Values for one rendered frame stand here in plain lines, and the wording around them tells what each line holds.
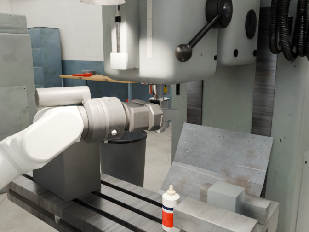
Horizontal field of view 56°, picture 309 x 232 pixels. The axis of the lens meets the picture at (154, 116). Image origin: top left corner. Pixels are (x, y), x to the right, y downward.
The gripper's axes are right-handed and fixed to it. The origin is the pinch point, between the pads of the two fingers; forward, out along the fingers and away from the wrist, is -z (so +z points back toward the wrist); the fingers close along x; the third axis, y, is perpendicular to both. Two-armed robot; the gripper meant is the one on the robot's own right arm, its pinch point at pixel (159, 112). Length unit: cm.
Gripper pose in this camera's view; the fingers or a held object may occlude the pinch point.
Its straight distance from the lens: 66.4
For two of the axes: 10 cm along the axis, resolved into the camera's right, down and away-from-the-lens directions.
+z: -8.4, 1.1, -5.4
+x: -5.5, -1.8, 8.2
